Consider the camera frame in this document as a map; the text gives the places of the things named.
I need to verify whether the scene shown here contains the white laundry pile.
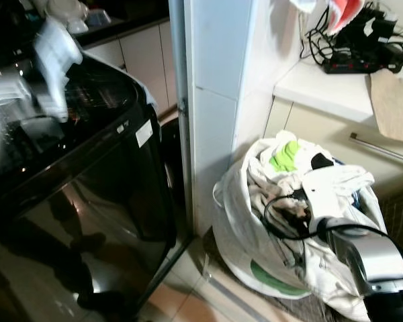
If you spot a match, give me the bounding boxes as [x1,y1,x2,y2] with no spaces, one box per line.
[212,129,392,322]

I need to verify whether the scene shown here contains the black top-load washing machine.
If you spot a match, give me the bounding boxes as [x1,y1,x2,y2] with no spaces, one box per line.
[0,40,192,322]

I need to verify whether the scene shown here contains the small black cloth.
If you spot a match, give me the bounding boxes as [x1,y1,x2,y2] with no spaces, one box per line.
[310,152,336,170]

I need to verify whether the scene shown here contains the bright green cloth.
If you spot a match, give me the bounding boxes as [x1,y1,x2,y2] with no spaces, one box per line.
[269,139,302,172]

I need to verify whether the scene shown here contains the white counter cabinet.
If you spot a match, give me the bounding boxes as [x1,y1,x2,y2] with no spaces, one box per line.
[255,58,403,202]

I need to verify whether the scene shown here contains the beige wooden board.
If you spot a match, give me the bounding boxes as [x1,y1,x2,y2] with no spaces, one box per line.
[369,67,403,144]

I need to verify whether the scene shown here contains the black power strip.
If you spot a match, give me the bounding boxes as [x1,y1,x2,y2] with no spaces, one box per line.
[324,56,398,74]

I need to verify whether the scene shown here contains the white washer label sticker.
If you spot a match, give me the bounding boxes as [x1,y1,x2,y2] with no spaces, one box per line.
[135,119,154,149]

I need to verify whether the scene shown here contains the red and white cloth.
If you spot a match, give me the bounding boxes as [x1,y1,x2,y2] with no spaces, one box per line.
[289,0,367,36]

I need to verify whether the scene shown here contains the white kitchen cabinets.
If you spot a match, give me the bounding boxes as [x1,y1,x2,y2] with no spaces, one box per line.
[86,19,173,120]

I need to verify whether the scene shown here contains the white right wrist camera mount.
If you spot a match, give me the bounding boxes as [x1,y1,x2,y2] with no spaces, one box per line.
[301,177,358,233]

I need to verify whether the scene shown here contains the metal cabinet handle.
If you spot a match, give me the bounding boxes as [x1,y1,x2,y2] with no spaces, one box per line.
[349,132,403,166]

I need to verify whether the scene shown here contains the grey metal door frame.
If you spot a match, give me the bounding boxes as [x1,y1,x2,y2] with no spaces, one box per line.
[167,0,193,237]

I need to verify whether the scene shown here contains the tangled black power cables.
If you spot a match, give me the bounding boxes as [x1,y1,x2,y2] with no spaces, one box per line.
[306,3,403,66]

